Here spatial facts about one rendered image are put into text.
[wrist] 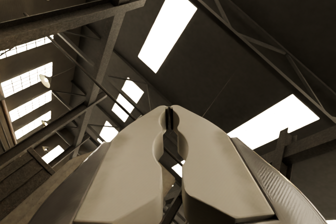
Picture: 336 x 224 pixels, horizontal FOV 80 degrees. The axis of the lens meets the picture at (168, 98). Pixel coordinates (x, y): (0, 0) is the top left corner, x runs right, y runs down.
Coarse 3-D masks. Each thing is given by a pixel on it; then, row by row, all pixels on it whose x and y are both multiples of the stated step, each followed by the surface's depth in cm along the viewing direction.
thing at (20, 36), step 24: (96, 0) 465; (120, 0) 490; (144, 0) 570; (0, 24) 329; (24, 24) 360; (48, 24) 383; (72, 24) 414; (120, 24) 574; (0, 48) 325; (96, 72) 693; (96, 96) 859; (24, 144) 693; (72, 144) 1233; (288, 144) 485; (312, 144) 418; (0, 168) 640; (288, 168) 462; (168, 216) 777
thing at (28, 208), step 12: (84, 156) 219; (60, 168) 207; (72, 168) 205; (48, 180) 195; (60, 180) 195; (168, 180) 225; (36, 192) 186; (48, 192) 186; (24, 204) 177; (36, 204) 177; (12, 216) 170; (24, 216) 170
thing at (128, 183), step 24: (144, 120) 11; (120, 144) 9; (144, 144) 9; (120, 168) 8; (144, 168) 8; (96, 192) 7; (120, 192) 7; (144, 192) 7; (96, 216) 6; (120, 216) 6; (144, 216) 7
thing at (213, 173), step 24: (192, 120) 11; (192, 144) 9; (216, 144) 9; (192, 168) 8; (216, 168) 8; (240, 168) 8; (192, 192) 7; (216, 192) 7; (240, 192) 7; (192, 216) 7; (216, 216) 7; (240, 216) 6; (264, 216) 6
